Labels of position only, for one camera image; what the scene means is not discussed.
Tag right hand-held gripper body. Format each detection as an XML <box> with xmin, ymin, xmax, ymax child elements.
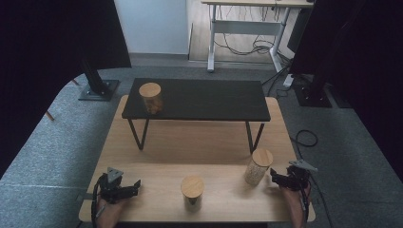
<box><xmin>279</xmin><ymin>159</ymin><xmax>318</xmax><ymax>192</ymax></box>

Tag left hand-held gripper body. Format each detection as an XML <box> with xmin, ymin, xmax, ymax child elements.
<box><xmin>94</xmin><ymin>166</ymin><xmax>138</xmax><ymax>205</ymax></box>

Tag glass jar pale grains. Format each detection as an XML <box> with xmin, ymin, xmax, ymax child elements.
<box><xmin>243</xmin><ymin>147</ymin><xmax>274</xmax><ymax>187</ymax></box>

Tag tall glass jar bay leaves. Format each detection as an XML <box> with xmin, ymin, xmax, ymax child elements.
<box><xmin>180</xmin><ymin>176</ymin><xmax>205</xmax><ymax>213</ymax></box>

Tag short glass jar cinnamon sticks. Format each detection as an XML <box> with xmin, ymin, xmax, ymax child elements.
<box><xmin>138</xmin><ymin>82</ymin><xmax>164</xmax><ymax>115</ymax></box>

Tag black shelf rack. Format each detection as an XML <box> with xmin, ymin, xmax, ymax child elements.
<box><xmin>122</xmin><ymin>78</ymin><xmax>272</xmax><ymax>155</ymax></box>

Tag person's right hand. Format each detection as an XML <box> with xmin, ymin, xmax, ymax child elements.
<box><xmin>279</xmin><ymin>184</ymin><xmax>312</xmax><ymax>211</ymax></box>

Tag person's left hand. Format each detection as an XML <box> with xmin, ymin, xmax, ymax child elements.
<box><xmin>95</xmin><ymin>193</ymin><xmax>131</xmax><ymax>223</ymax></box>

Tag black metal stand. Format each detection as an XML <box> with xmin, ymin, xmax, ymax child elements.
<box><xmin>293</xmin><ymin>73</ymin><xmax>333</xmax><ymax>108</ymax></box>
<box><xmin>78</xmin><ymin>59</ymin><xmax>121</xmax><ymax>103</ymax></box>

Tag white power strip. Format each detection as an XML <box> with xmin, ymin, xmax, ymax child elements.
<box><xmin>282</xmin><ymin>73</ymin><xmax>296</xmax><ymax>88</ymax></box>

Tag black curtain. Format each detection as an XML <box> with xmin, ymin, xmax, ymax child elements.
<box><xmin>286</xmin><ymin>0</ymin><xmax>403</xmax><ymax>183</ymax></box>
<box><xmin>0</xmin><ymin>0</ymin><xmax>132</xmax><ymax>181</ymax></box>

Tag white desk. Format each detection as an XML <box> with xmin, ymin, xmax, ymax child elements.
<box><xmin>201</xmin><ymin>0</ymin><xmax>315</xmax><ymax>73</ymax></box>

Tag left hand-held gripper cable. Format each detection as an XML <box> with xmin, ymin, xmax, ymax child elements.
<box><xmin>90</xmin><ymin>177</ymin><xmax>106</xmax><ymax>228</ymax></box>

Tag black floor cable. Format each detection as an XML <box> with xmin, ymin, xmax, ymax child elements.
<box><xmin>289</xmin><ymin>128</ymin><xmax>335</xmax><ymax>228</ymax></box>

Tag black power cables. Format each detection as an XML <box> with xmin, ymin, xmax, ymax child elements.
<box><xmin>260</xmin><ymin>60</ymin><xmax>297</xmax><ymax>98</ymax></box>

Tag tangle of black cables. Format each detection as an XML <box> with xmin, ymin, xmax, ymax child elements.
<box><xmin>213</xmin><ymin>6</ymin><xmax>293</xmax><ymax>57</ymax></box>

